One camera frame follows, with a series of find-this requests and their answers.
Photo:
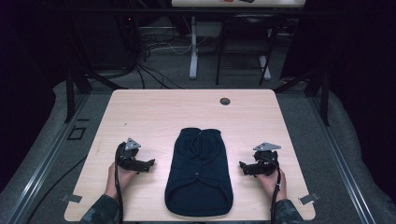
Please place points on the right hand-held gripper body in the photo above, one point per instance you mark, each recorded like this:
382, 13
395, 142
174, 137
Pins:
265, 161

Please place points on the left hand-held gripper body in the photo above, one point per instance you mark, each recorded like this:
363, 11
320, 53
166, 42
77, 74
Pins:
127, 155

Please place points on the dark navy sleeveless garment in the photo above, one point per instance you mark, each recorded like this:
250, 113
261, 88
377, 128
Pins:
199, 174

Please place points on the person's right hand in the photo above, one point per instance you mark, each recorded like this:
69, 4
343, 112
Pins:
270, 184

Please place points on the person's left hand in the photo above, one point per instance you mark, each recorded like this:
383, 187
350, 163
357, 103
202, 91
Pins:
120, 180

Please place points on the white background desk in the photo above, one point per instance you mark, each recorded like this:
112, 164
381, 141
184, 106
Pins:
193, 46

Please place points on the black chair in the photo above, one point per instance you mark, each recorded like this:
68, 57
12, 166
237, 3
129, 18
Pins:
246, 21

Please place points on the grey metal table bracket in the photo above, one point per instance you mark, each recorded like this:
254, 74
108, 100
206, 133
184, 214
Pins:
309, 198
71, 198

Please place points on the aluminium floor rail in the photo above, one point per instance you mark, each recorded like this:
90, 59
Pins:
46, 161
342, 161

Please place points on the black metal frame stand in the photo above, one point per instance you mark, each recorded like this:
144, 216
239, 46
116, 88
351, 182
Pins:
323, 93
70, 93

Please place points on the black horizontal frame bar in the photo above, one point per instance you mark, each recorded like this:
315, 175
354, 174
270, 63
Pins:
155, 11

